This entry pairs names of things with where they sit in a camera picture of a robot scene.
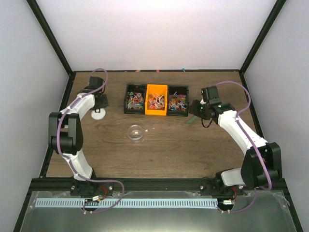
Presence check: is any white round cup lid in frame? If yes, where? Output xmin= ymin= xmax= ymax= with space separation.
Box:
xmin=91 ymin=108 xmax=106 ymax=120

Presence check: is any black candy bin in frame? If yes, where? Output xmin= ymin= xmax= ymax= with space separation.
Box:
xmin=167 ymin=85 xmax=189 ymax=117
xmin=123 ymin=84 xmax=147 ymax=115

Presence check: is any orange candy bin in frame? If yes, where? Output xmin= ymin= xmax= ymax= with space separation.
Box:
xmin=145 ymin=84 xmax=168 ymax=116

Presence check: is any green plastic scoop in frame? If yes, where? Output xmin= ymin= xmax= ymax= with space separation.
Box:
xmin=186 ymin=116 xmax=197 ymax=125

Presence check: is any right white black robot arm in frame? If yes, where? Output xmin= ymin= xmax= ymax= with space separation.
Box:
xmin=189 ymin=86 xmax=282 ymax=195

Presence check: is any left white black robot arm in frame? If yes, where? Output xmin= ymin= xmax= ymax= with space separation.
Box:
xmin=48 ymin=76 xmax=108 ymax=195

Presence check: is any clear plastic cup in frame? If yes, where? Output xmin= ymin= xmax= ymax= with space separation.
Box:
xmin=127 ymin=125 xmax=144 ymax=143

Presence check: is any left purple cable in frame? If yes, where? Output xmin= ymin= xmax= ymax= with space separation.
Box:
xmin=56 ymin=68 xmax=125 ymax=215

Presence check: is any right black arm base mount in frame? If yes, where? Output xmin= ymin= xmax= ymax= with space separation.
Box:
xmin=198 ymin=177 xmax=242 ymax=197

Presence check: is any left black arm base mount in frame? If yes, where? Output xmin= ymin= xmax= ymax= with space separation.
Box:
xmin=70 ymin=180 xmax=113 ymax=198

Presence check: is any light blue slotted cable duct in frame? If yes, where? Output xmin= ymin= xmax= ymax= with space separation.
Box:
xmin=34 ymin=198 xmax=218 ymax=209

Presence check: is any black aluminium frame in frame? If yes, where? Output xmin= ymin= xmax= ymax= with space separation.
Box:
xmin=13 ymin=0 xmax=304 ymax=232

